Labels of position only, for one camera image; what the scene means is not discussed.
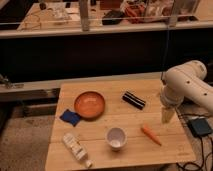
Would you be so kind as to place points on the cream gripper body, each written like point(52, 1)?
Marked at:
point(167, 114)

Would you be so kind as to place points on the white ceramic cup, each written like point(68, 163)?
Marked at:
point(116, 138)

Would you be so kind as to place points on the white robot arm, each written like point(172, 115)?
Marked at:
point(185, 81)

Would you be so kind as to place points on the orange ceramic bowl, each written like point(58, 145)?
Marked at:
point(89, 105)

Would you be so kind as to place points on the orange carrot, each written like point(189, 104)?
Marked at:
point(149, 133)

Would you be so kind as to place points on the black power box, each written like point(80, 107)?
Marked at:
point(199, 127)

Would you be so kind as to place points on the black striped rectangular object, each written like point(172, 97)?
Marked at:
point(133, 100)

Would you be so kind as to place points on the white plastic bottle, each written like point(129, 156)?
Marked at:
point(77, 149)

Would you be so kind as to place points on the blue cloth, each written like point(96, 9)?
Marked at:
point(70, 117)

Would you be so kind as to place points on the red item on shelf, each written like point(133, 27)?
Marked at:
point(135, 13)

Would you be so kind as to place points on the black bag on shelf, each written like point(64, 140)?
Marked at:
point(112, 17)

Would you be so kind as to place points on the grey metal post right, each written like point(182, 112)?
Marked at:
point(174, 13)

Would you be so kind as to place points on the grey metal post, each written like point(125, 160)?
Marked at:
point(174, 13)
point(84, 15)

